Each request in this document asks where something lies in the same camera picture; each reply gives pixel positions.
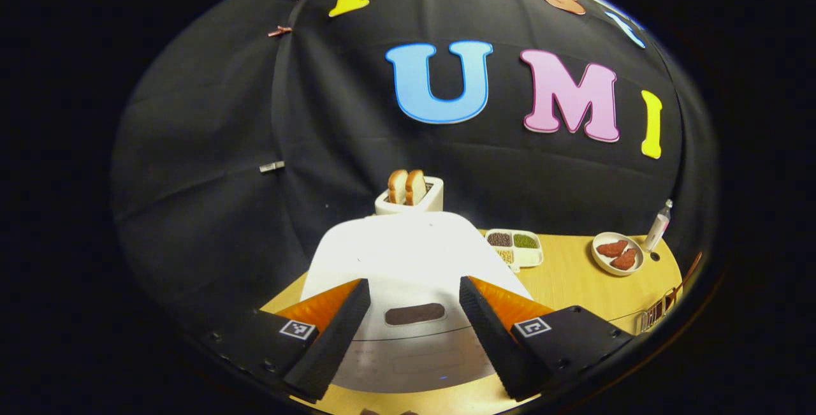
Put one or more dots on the white divided dish of grains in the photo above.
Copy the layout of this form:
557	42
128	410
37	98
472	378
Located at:
529	255

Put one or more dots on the red-brown sausage piece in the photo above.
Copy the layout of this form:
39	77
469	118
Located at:
625	259
612	248

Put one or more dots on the white round plate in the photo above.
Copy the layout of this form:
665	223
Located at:
602	265

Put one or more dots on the white rice cooker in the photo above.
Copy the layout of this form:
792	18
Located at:
408	255

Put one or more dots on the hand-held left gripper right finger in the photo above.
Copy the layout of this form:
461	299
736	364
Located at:
491	338

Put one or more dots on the white toaster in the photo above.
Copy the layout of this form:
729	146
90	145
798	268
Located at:
433	201

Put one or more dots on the clear bottle with pink label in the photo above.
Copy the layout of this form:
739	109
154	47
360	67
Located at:
656	227

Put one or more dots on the copper cloth clip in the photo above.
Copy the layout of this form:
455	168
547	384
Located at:
279	30

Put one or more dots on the silver cloth clip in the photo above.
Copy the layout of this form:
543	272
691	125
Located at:
272	166

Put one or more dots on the black backdrop cloth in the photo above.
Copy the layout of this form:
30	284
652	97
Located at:
210	147

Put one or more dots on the brown wooden spoon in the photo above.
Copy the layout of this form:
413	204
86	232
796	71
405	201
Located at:
685	281

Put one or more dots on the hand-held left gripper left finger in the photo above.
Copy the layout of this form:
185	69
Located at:
335	338

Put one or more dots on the toast bread slice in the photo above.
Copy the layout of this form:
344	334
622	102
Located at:
416	187
397	187

